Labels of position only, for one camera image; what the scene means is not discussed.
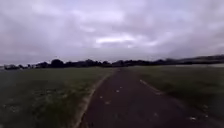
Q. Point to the grass field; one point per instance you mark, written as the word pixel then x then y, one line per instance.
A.
pixel 43 93
pixel 190 80

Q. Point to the row of dark trees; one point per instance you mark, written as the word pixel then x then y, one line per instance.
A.
pixel 100 63

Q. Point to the pale path edge strip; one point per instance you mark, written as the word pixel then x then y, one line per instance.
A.
pixel 87 101

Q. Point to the dark asphalt path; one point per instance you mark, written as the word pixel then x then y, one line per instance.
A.
pixel 130 103

